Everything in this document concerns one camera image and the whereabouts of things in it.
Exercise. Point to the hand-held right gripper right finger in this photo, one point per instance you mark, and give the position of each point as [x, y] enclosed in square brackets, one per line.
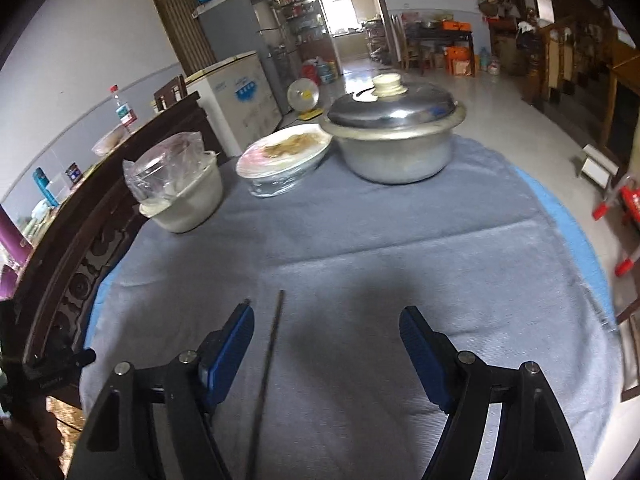
[422, 355]

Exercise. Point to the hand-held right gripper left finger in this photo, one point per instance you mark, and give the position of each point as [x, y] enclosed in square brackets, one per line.
[231, 355]

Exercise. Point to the dark chopstick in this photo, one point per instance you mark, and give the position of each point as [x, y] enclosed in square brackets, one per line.
[267, 360]

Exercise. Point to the grey tablecloth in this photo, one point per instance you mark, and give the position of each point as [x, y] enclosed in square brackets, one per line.
[350, 240]

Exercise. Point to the purple thermos flask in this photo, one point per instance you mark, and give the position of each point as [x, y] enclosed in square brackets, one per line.
[12, 237]

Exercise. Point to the carved dark wooden sideboard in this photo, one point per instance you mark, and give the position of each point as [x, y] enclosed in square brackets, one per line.
[100, 220]

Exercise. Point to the teal water bottle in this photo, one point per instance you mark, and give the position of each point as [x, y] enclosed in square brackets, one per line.
[45, 187]

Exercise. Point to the clear plastic container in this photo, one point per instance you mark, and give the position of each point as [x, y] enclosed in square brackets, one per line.
[60, 186]

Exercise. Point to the blue tablecloth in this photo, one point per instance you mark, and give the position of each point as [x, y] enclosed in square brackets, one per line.
[575, 230]

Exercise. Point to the clear plastic bag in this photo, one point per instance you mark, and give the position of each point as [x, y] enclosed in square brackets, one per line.
[160, 167]

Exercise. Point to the aluminium pot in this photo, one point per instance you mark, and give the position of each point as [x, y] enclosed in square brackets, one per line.
[395, 155]

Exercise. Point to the wrapped bowl of food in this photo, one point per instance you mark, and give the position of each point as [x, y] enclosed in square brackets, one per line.
[285, 155]

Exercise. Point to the bagged food bowl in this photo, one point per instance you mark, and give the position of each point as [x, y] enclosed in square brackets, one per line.
[111, 141]

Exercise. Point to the metal pot lid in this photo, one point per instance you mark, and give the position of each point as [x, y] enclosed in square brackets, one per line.
[390, 105]

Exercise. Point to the red child chair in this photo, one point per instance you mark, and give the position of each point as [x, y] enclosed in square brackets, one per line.
[627, 200]

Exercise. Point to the white step stool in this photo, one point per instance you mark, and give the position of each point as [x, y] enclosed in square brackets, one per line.
[597, 165]

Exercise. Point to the white chest freezer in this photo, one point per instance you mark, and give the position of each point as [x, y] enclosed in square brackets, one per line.
[240, 95]

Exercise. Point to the small white fan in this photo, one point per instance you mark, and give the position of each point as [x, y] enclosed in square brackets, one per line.
[303, 97]

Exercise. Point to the red-capped plastic bottle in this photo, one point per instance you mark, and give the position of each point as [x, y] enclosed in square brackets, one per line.
[122, 110]

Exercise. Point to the dark wooden chair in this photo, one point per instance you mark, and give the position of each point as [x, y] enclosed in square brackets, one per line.
[170, 92]

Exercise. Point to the tall orange box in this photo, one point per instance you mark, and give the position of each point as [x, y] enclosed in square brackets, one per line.
[460, 61]

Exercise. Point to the clear water jug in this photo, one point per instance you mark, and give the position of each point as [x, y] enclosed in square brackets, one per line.
[489, 62]

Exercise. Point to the dark wooden side table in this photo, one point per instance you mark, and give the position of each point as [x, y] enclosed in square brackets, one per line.
[440, 37]

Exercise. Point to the flat orange box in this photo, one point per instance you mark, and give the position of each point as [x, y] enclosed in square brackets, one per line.
[456, 25]

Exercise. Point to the wooden staircase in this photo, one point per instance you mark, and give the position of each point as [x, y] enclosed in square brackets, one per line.
[575, 60]

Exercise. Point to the grey refrigerator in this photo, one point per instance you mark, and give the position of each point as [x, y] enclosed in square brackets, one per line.
[235, 20]

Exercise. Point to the shelf of jars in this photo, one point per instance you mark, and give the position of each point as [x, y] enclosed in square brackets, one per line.
[300, 20]

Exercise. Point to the brown wooden door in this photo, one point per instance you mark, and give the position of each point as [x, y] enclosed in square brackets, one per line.
[177, 15]

